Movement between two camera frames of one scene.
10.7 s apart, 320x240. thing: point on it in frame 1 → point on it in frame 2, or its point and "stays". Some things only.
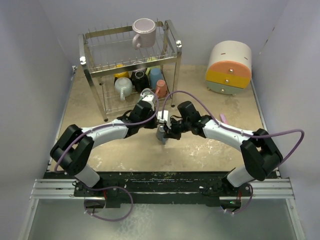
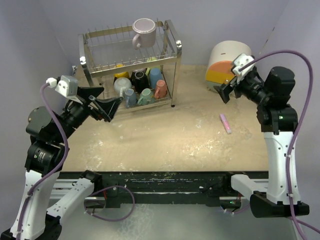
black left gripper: (153, 124) → (107, 107)
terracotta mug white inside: (161, 89) stays
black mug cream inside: (140, 80) stays
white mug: (123, 87) stays
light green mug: (150, 59) stays
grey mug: (160, 132) → (130, 98)
